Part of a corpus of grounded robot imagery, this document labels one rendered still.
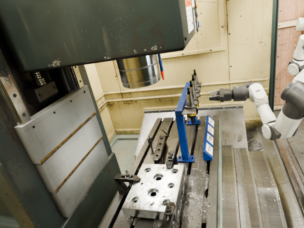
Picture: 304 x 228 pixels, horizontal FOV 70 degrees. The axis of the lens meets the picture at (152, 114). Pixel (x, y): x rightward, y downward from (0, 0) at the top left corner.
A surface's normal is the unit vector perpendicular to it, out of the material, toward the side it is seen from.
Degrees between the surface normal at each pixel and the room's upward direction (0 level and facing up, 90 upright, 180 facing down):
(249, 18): 90
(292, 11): 90
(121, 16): 90
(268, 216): 8
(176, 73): 90
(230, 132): 24
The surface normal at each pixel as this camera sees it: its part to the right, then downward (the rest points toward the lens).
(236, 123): -0.28, -0.63
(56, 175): 0.94, -0.04
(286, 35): -0.18, 0.46
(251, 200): -0.22, -0.83
